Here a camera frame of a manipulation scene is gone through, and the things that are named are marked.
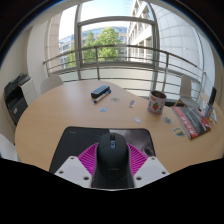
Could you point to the black computer mouse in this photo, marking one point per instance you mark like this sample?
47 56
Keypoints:
112 160

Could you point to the small printed booklet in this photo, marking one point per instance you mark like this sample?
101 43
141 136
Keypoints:
214 116

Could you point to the black standing device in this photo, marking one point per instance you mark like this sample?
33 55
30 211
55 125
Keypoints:
212 96

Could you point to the red magazine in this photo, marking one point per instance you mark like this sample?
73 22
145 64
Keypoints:
191 121

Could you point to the printed ceramic mug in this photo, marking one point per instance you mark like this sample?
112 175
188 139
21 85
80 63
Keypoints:
156 103

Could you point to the small pale pink sticker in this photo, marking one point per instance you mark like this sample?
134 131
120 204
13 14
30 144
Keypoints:
132 103

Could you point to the black mouse pad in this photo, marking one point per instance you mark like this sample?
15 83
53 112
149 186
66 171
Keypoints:
76 140

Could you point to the round green sticker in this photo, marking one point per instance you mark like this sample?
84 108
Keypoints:
167 120

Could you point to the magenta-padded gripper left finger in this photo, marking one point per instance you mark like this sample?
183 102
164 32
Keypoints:
71 168

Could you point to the blue marker pen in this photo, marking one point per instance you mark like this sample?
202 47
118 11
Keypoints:
102 96

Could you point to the green yellow sticker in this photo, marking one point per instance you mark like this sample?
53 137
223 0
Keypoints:
179 131

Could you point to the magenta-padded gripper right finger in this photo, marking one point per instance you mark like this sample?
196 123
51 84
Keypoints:
150 168

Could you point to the black and white printer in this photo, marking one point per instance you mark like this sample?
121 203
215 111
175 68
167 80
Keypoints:
15 100

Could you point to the small blue white sticker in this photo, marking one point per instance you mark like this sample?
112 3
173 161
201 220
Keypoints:
103 109

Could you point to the metal balcony railing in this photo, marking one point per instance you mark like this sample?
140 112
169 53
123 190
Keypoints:
126 46

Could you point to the small standing picture card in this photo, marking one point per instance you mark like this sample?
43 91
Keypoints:
208 110

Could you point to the round pale sticker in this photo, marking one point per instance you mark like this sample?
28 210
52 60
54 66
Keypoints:
115 99

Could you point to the black whiteboard eraser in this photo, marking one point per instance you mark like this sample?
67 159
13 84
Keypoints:
100 91

